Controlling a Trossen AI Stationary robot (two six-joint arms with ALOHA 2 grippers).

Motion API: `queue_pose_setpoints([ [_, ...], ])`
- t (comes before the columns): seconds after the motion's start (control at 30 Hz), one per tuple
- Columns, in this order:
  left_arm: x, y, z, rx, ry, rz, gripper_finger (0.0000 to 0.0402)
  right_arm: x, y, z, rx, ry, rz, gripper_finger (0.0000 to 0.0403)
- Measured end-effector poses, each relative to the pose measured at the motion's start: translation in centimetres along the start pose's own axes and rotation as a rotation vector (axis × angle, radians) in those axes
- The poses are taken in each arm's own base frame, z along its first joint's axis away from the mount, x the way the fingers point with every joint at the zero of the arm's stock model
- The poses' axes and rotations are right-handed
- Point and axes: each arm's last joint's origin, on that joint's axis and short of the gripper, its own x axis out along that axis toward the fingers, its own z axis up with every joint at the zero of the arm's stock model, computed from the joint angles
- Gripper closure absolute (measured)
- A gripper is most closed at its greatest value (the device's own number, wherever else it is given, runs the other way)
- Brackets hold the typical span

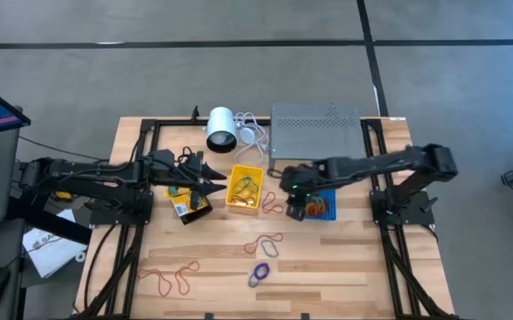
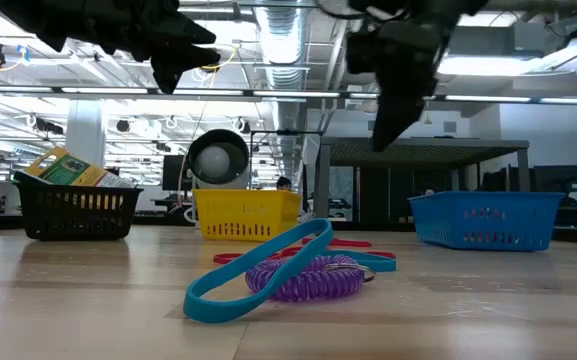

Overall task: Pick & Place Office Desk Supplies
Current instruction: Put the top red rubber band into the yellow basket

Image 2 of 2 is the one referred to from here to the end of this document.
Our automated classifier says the white cylinder spot lamp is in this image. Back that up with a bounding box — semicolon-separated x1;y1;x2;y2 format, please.
185;128;252;191

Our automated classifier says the long ceiling strip light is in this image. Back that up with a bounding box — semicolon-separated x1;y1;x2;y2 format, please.
0;85;577;106

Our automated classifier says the yellow plastic basket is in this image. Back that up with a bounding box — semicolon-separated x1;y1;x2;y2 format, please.
191;188;303;242

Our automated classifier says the black plastic basket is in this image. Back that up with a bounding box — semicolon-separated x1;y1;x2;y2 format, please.
15;182;145;242

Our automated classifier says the grey perforated metal shelf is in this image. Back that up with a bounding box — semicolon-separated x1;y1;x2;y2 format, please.
312;137;532;219

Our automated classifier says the wide teal rubber band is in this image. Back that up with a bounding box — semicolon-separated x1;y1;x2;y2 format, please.
317;248;398;274
183;217;333;325

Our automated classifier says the bright ceiling light panel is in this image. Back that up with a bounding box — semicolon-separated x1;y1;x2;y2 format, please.
432;34;577;79

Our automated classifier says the dark computer monitor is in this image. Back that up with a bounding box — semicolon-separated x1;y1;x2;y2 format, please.
161;154;193;192
532;164;577;194

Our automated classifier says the purple coil keychain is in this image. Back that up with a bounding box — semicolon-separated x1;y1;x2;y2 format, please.
244;253;377;303

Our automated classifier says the red rubber band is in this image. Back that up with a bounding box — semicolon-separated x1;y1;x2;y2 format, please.
212;246;398;266
301;236;374;250

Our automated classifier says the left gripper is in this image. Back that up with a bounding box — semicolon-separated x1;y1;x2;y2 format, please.
75;0;222;95

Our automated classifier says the blue plastic basket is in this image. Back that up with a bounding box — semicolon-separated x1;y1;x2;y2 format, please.
407;191;565;252

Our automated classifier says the white building column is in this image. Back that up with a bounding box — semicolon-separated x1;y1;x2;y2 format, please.
65;99;107;169

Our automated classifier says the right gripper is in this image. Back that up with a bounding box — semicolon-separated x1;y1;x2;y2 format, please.
346;0;489;152

